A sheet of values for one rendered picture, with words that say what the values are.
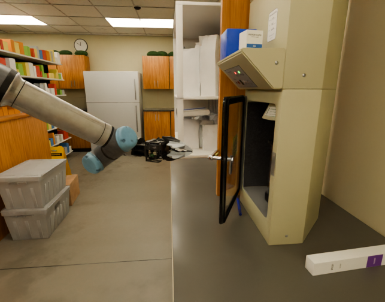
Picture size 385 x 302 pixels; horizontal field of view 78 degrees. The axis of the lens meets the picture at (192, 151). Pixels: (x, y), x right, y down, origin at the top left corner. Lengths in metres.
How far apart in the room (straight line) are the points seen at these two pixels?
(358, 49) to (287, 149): 0.59
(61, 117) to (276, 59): 0.58
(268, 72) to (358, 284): 0.58
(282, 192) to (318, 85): 0.31
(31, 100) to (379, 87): 1.08
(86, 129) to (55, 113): 0.09
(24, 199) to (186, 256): 2.17
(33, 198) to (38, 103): 2.02
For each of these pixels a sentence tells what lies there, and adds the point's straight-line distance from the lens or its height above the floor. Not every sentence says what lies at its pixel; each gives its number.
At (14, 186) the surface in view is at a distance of 2.72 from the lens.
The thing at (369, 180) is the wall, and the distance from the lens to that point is 1.10.
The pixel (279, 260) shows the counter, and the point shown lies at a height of 0.94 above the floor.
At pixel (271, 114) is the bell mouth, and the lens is 0.81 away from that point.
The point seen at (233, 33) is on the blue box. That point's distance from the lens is 0.87.
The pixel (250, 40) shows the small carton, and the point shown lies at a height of 1.54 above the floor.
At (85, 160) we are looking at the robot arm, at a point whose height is 1.18.
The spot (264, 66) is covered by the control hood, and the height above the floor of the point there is 1.47.
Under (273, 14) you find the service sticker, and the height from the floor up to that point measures 1.61.
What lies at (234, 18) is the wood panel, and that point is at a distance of 1.06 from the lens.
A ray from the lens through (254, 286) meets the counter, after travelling 0.69.
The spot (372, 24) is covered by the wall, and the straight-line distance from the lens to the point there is 1.16.
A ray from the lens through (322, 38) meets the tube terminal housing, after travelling 0.75.
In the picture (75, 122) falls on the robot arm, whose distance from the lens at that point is 0.74.
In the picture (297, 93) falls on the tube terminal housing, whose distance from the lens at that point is 0.71.
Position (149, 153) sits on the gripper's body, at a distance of 0.85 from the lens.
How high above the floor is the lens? 1.41
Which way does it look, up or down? 14 degrees down
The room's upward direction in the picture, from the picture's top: straight up
